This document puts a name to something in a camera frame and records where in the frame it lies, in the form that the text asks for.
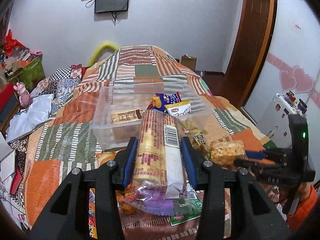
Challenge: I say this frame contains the white yellow chips bag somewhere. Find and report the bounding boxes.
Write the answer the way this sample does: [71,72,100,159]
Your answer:
[165,100,191,116]

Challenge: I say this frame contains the yellow foam tube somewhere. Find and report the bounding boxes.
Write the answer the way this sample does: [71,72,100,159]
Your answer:
[87,42,118,67]

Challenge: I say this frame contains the white heart wardrobe door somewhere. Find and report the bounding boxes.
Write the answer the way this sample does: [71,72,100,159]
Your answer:
[244,0,319,166]

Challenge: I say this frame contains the green storage box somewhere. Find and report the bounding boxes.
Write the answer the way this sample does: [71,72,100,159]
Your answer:
[8,57,45,92]

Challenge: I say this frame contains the blue snack bag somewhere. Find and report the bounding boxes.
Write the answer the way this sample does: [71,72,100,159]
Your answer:
[147,92,182,112]

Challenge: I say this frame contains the white cloth on bed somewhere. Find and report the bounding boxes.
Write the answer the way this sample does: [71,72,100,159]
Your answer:
[6,94,54,142]

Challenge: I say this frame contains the green snack packet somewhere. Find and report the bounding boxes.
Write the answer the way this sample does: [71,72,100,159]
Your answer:
[170,190,202,226]

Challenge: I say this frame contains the red plastic bag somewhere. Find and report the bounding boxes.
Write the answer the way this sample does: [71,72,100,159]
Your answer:
[3,29,25,56]

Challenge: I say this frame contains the brown cardboard box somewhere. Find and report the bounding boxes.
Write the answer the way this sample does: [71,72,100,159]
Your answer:
[181,54,197,71]

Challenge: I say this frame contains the small black wall monitor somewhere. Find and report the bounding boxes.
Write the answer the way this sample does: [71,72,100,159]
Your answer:
[94,0,129,14]

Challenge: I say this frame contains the green edged cookie bag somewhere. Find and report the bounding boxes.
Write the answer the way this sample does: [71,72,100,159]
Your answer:
[182,128,210,159]

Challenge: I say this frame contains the checkered patterned pillow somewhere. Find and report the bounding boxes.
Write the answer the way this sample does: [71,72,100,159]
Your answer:
[31,64,86,114]

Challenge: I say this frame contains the orange bread pack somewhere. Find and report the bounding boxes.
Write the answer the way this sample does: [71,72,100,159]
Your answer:
[95,151,118,167]

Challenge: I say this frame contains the patchwork striped bed quilt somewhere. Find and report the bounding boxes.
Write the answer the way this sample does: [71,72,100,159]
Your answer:
[24,45,276,239]

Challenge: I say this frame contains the brown wooden door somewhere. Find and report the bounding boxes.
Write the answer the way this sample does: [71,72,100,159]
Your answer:
[226,0,277,107]

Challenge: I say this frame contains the long cracker sleeve pack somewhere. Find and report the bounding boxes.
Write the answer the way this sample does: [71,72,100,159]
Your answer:
[131,109,186,200]

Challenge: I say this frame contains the red fried snack bag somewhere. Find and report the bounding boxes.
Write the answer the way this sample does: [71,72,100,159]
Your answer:
[88,188,98,239]

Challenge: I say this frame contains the brown wafer biscuit pack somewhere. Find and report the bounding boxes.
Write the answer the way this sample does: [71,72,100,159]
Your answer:
[111,109,143,124]

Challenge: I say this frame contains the clear bag fried snacks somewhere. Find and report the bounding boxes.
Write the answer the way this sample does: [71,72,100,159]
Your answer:
[209,140,247,166]

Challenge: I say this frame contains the clear plastic storage bin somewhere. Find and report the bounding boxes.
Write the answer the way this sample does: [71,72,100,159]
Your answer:
[92,82,212,151]

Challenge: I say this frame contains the red gift box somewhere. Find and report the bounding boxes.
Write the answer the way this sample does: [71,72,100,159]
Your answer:
[0,83,17,111]

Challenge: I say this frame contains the pink plush toy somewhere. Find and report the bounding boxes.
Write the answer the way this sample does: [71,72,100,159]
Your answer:
[14,82,32,108]

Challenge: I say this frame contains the right hand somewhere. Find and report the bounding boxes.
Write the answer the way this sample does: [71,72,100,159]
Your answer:
[298,182,311,201]

